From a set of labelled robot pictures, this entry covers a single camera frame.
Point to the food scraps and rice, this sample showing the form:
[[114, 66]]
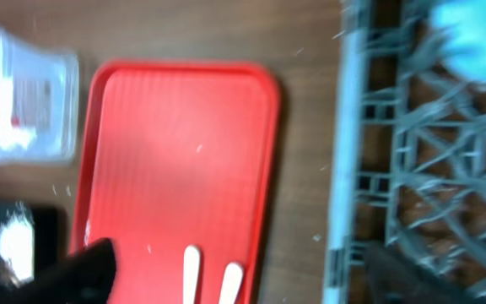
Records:
[[17, 247]]

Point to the red plastic tray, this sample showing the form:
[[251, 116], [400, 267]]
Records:
[[177, 154]]

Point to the large light blue plate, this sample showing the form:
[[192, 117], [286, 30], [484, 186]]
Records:
[[465, 46]]

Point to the white plastic spoon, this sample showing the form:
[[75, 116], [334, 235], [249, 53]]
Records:
[[191, 271]]

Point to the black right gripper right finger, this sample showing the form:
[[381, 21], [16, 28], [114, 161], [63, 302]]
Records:
[[395, 279]]

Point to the grey dishwasher rack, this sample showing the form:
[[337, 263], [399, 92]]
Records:
[[409, 153]]

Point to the red snack wrapper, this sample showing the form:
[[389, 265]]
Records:
[[15, 122]]

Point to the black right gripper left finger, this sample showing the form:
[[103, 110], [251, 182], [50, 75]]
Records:
[[86, 276]]

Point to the clear plastic bin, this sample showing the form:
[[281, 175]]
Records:
[[45, 97]]

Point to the black waste tray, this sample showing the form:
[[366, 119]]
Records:
[[44, 236]]

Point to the white plastic fork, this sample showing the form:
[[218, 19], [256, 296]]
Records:
[[232, 280]]

